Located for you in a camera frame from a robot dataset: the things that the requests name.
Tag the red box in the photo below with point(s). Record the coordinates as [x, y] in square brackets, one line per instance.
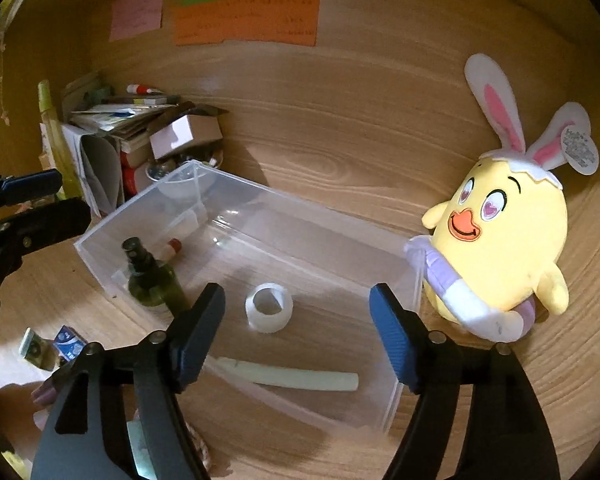
[132, 175]

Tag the white tape roll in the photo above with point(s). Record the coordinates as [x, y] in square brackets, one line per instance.
[275, 320]

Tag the yellow chick plush toy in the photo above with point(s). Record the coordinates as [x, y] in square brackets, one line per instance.
[515, 240]

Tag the yellow-green spray bottle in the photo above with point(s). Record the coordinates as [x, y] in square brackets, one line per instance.
[55, 145]

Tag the pile of books and papers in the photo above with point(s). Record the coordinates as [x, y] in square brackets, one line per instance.
[125, 115]

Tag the pink sticky note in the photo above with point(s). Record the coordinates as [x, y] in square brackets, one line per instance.
[136, 12]

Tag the small blue packet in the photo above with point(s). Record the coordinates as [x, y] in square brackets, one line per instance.
[70, 344]

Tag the red-capped lip balm stick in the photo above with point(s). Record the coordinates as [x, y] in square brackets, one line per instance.
[172, 251]

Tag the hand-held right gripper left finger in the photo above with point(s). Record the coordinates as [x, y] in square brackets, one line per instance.
[200, 340]

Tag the small green packet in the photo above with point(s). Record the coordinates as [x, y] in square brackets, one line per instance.
[36, 350]

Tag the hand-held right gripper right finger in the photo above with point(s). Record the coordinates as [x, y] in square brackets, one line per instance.
[387, 320]

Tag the long cream tube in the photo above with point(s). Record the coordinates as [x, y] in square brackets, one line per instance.
[290, 377]

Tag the clear plastic storage bin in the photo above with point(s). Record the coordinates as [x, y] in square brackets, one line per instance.
[330, 260]

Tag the dark green spray bottle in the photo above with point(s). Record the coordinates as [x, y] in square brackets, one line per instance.
[150, 280]

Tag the white bowl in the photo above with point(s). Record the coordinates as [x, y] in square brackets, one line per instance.
[175, 185]

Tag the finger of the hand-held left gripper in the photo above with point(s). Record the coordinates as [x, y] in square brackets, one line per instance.
[55, 220]
[30, 185]

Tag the orange sticky note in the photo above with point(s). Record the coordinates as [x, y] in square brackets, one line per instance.
[245, 20]

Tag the white cardboard box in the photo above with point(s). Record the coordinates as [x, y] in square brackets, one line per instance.
[185, 135]

